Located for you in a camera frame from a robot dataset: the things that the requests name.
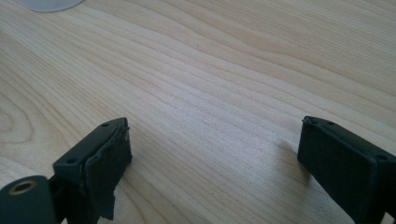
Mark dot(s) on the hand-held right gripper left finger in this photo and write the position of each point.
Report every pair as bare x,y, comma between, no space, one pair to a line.
99,168

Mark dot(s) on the translucent plastic container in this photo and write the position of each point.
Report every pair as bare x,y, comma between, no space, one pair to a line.
46,4

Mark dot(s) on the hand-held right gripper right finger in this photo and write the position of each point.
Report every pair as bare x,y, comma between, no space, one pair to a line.
342,168

